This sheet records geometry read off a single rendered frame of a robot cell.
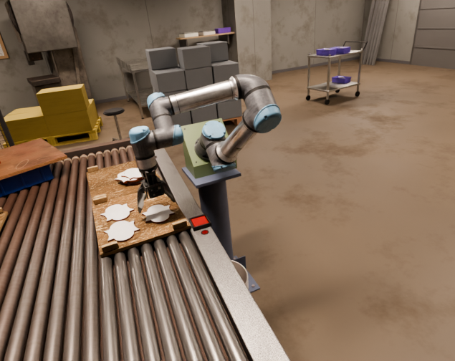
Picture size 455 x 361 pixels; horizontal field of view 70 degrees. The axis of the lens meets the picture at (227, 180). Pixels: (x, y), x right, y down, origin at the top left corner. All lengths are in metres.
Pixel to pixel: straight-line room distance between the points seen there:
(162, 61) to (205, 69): 0.71
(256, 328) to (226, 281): 0.20
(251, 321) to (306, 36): 9.97
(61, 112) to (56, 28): 1.87
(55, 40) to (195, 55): 2.99
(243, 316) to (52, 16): 6.60
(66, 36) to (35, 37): 0.50
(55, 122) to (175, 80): 2.07
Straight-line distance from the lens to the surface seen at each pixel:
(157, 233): 1.30
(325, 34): 11.02
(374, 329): 2.20
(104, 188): 1.75
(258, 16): 8.85
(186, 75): 5.03
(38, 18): 7.06
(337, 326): 2.16
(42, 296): 1.24
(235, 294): 1.03
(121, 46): 8.59
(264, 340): 0.93
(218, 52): 5.58
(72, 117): 5.78
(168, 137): 1.23
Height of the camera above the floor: 1.67
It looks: 27 degrees down
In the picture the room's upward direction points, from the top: 5 degrees counter-clockwise
